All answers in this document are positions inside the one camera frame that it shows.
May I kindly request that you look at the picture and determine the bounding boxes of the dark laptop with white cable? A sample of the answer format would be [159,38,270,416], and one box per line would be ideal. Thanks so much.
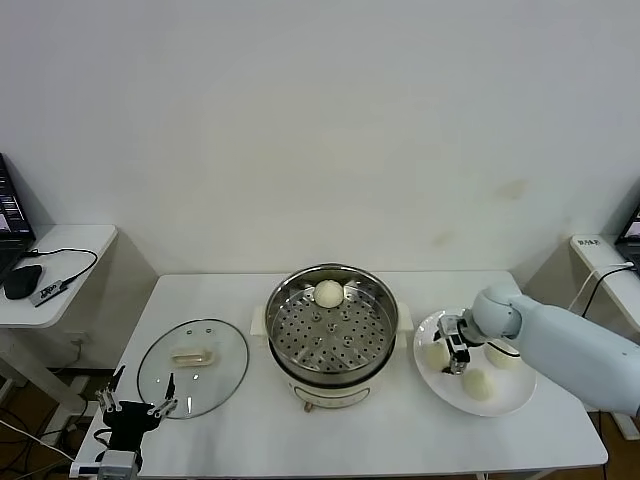
[613,194,640,279]

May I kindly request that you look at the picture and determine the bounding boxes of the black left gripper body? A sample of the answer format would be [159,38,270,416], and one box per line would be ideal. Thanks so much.
[102,401,163,451]

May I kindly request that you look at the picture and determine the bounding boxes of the white rounded side desk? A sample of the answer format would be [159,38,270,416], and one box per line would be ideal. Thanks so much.
[0,223,119,416]

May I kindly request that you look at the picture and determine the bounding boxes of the white steamed baozi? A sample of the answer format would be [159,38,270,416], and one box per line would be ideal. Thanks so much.
[461,368,496,402]
[422,341,451,374]
[313,279,345,308]
[484,342,522,371]

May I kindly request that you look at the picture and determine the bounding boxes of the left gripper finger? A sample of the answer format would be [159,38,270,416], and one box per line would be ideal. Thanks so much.
[95,365,126,412]
[147,372,180,419]

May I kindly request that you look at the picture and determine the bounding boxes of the white floor cable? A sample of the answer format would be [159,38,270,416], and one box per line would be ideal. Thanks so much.
[0,418,76,459]

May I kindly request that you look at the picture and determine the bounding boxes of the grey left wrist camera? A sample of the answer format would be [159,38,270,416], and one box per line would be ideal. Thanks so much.
[97,449,141,480]

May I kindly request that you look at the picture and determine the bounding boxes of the thin black desk cable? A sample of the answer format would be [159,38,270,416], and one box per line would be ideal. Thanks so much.
[19,248,99,290]

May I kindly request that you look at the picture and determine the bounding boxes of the perforated steel steamer basket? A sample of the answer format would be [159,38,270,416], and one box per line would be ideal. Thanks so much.
[264,263,400,376]

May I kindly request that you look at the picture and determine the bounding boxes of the small black printed device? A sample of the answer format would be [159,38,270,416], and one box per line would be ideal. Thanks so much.
[30,278,69,307]

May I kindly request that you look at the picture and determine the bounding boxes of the cream electric cooking pot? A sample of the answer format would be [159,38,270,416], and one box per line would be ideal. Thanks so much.
[248,302,414,415]

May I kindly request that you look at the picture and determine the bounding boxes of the black open laptop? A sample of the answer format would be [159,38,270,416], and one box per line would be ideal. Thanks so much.
[0,152,39,286]

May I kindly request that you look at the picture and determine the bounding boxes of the white labelled side desk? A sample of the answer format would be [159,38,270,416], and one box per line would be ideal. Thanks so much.
[569,234,640,441]

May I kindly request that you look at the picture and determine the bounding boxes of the black computer mouse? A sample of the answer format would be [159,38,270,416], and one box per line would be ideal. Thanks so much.
[3,264,44,301]

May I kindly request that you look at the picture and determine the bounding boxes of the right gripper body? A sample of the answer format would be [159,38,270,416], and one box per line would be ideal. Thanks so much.
[437,313,475,357]

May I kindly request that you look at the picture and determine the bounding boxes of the black cable with adapter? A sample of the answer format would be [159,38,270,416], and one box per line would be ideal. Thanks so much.
[579,266,634,321]

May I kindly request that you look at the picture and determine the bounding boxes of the black floor cables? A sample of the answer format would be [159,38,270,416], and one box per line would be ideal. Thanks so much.
[0,405,66,451]

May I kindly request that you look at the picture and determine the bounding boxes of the round glass pot lid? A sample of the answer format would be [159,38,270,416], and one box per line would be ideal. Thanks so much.
[136,318,250,420]

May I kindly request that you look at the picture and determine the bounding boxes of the round white plate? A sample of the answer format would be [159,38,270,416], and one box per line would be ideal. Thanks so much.
[412,308,538,417]

